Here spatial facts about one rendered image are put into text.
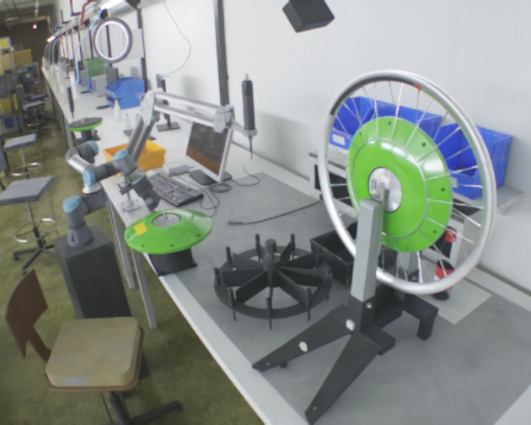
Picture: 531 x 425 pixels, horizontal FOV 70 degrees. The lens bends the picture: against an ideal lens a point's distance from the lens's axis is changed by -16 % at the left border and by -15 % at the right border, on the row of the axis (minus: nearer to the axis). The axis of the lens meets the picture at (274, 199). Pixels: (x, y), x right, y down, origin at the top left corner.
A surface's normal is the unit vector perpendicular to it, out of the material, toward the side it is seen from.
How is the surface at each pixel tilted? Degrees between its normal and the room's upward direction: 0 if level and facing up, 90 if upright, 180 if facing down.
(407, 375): 0
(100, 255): 90
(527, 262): 90
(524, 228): 90
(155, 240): 23
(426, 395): 0
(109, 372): 0
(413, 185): 86
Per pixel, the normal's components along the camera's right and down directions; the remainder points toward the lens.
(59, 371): -0.05, -0.91
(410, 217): -0.70, 0.40
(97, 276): 0.66, 0.27
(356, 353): -0.30, -0.79
